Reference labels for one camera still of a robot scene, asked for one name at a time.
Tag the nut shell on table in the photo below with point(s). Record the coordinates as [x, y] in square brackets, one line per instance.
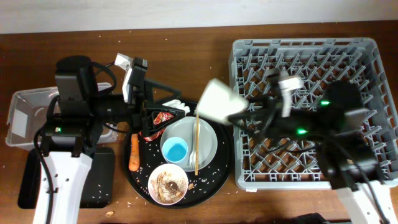
[109, 214]

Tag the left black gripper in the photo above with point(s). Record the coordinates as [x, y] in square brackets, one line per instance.
[142, 120]

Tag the black rectangular tray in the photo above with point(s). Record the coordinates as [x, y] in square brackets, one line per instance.
[97, 191]

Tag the light blue cup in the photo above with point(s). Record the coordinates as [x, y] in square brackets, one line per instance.
[174, 150]

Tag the orange carrot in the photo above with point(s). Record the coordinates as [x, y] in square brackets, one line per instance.
[134, 160]

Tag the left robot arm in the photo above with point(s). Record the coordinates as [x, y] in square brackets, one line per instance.
[66, 143]

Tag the clear plastic bin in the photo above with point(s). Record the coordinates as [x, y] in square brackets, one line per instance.
[27, 113]

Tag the white paper cup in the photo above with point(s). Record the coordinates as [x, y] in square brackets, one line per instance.
[218, 101]

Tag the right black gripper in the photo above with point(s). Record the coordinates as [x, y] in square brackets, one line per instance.
[268, 117]

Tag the grey plastic dishwasher rack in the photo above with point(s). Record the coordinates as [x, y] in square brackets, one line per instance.
[318, 62]

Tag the wooden chopstick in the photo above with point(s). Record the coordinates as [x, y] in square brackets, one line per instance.
[197, 143]

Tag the white bowl with leftovers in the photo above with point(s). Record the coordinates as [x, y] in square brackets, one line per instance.
[167, 184]

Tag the red snack wrapper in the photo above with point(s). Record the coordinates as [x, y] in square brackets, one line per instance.
[161, 117]

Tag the grey round plate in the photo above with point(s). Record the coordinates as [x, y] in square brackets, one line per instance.
[208, 143]

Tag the white plastic fork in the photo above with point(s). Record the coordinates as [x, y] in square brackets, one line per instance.
[192, 158]

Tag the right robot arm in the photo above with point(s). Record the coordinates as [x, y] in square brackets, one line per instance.
[343, 156]

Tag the round black serving tray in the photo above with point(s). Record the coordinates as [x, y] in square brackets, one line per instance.
[211, 177]

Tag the crumpled white napkin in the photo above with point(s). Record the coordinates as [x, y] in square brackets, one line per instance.
[178, 105]

